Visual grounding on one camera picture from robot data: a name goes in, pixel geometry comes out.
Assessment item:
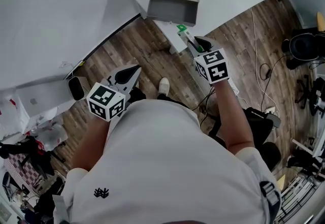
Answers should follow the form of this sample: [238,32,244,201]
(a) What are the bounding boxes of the black chair base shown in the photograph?
[295,75,325,118]

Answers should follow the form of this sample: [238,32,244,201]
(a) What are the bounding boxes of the black office chair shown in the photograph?
[281,27,325,71]

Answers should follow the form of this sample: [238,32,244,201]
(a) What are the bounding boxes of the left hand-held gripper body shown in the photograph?
[86,77,131,122]

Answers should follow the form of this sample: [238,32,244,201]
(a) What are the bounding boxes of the grey box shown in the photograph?
[146,0,200,27]

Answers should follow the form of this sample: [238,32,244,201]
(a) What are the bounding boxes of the black swivel chair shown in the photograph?
[208,106,282,171]

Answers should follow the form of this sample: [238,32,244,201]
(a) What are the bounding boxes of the white green box of bandages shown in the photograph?
[176,24,202,51]

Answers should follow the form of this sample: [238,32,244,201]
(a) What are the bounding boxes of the black floor cable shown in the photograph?
[259,54,293,81]

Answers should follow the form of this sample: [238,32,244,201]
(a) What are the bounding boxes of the checked cloth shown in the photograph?
[3,151,41,189]

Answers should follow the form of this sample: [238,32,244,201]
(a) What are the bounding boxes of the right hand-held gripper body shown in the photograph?
[190,48,231,84]

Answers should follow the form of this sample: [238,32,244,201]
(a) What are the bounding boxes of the white rounded appliance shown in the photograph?
[67,75,87,102]

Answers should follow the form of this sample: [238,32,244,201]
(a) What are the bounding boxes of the grey harness strap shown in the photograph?
[258,180,280,210]

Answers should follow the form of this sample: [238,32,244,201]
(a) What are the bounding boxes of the person's left forearm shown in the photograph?
[71,112,116,174]

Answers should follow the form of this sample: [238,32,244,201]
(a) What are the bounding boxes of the white plastic bag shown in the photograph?
[24,115,69,152]

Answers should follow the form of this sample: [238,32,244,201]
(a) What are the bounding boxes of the person's white shirt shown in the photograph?
[60,98,282,224]

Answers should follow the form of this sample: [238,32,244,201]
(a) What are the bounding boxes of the person's right forearm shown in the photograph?
[210,81,256,154]

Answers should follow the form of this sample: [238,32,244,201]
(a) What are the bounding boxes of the white floor cable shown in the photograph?
[250,7,280,117]

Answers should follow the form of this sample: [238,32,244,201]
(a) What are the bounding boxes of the person's black trousers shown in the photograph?
[126,86,190,110]

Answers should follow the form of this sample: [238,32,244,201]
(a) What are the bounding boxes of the person's white shoe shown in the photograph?
[157,77,171,95]

